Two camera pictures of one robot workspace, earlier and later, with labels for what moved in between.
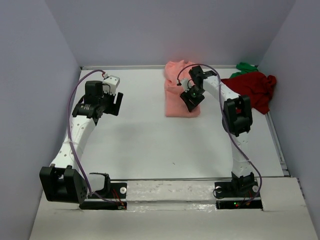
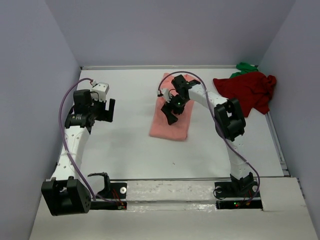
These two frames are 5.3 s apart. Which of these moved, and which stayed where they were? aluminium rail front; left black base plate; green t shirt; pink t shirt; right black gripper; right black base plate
Moved: pink t shirt; right black gripper
Stayed: left black base plate; aluminium rail front; right black base plate; green t shirt
